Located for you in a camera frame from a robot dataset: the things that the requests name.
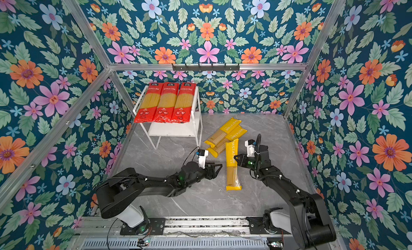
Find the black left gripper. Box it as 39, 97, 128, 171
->
186, 161, 224, 188

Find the yellow pasta pack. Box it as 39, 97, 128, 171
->
205, 117, 242, 148
207, 125, 247, 158
225, 139, 242, 191

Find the red spaghetti bag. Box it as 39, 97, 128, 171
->
134, 82, 164, 123
171, 82, 196, 123
153, 82, 179, 123

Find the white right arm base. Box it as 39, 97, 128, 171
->
263, 208, 292, 234

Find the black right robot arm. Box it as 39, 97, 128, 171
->
233, 135, 336, 250

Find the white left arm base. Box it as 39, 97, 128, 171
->
117, 205, 150, 231

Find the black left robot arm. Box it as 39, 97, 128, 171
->
95, 162, 223, 219

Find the white two-tier shelf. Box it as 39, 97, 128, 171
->
139, 86, 203, 150

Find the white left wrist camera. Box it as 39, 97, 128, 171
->
196, 149, 209, 169

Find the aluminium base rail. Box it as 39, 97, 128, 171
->
77, 217, 339, 250

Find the black wall hook rail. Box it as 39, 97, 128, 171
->
172, 64, 240, 72

